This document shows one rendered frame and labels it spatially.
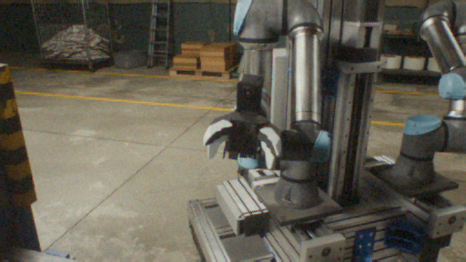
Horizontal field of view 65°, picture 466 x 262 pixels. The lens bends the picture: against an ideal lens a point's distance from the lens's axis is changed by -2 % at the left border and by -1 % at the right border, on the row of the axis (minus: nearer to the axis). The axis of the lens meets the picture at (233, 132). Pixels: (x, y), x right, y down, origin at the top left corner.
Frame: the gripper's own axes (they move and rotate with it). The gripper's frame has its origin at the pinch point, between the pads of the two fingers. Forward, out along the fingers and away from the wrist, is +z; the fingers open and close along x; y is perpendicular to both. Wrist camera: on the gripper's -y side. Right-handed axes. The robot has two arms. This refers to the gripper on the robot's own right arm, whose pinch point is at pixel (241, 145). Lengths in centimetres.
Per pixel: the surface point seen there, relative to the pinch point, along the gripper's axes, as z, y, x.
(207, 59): -613, 107, 112
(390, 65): -608, 65, -209
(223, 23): -709, 47, 104
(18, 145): -40, 30, 69
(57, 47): -640, 135, 421
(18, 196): -38, 47, 69
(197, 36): -727, 84, 157
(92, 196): -177, 141, 115
